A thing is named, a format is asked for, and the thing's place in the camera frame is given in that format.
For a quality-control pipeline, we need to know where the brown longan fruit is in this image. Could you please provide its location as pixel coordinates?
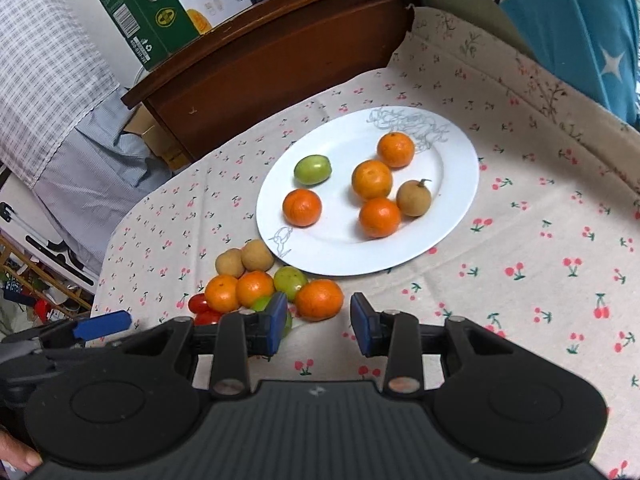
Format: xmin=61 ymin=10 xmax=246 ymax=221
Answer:
xmin=241 ymin=240 xmax=274 ymax=272
xmin=215 ymin=248 xmax=245 ymax=278

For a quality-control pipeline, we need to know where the red cherry tomato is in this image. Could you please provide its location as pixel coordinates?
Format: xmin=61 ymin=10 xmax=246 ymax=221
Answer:
xmin=194 ymin=310 xmax=222 ymax=326
xmin=188 ymin=294 xmax=209 ymax=314

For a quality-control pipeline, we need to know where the brown longan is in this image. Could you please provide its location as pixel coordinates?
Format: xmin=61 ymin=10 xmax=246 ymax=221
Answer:
xmin=396 ymin=179 xmax=432 ymax=218

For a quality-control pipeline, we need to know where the green jujube fruit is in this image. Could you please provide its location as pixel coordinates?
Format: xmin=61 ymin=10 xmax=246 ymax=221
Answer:
xmin=273 ymin=266 xmax=308 ymax=304
xmin=294 ymin=155 xmax=332 ymax=186
xmin=250 ymin=296 xmax=293 ymax=337

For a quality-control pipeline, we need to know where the person's left hand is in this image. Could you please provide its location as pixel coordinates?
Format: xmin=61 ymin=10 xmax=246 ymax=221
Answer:
xmin=0 ymin=429 xmax=42 ymax=474

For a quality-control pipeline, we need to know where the large orange tangerine front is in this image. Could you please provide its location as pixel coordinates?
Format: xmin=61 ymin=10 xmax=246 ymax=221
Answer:
xmin=294 ymin=280 xmax=344 ymax=322

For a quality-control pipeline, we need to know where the wooden rack with items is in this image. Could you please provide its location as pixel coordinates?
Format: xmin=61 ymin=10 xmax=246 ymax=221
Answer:
xmin=1 ymin=202 xmax=98 ymax=323

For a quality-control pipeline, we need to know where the orange tangerine on plate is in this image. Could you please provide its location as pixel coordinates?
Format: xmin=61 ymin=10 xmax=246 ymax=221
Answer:
xmin=282 ymin=188 xmax=322 ymax=228

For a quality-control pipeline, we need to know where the small orange tangerine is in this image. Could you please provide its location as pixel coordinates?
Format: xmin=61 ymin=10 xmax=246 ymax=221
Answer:
xmin=358 ymin=197 xmax=401 ymax=238

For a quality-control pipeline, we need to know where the white plate with line drawing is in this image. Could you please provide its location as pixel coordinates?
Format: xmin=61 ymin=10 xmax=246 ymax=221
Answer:
xmin=256 ymin=106 xmax=480 ymax=276

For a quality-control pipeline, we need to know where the yellowish tangerine on plate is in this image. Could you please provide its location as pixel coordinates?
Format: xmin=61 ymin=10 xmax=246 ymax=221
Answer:
xmin=352 ymin=159 xmax=393 ymax=200

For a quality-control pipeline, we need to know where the cherry print tablecloth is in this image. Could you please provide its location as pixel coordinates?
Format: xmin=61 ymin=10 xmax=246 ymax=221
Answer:
xmin=93 ymin=8 xmax=639 ymax=479

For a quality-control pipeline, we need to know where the cardboard box on floor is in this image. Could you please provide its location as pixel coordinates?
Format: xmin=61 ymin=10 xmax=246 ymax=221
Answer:
xmin=124 ymin=105 xmax=190 ymax=171

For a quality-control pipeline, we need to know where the checked grey cloth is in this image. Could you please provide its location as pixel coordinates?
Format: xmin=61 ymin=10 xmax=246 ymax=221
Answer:
xmin=1 ymin=0 xmax=171 ymax=272

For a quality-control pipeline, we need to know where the brown wooden cabinet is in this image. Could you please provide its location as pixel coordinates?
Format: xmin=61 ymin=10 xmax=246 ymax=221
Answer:
xmin=122 ymin=0 xmax=418 ymax=160

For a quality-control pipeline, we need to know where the blue patterned quilt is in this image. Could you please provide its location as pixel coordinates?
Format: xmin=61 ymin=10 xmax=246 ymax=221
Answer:
xmin=416 ymin=0 xmax=640 ymax=129

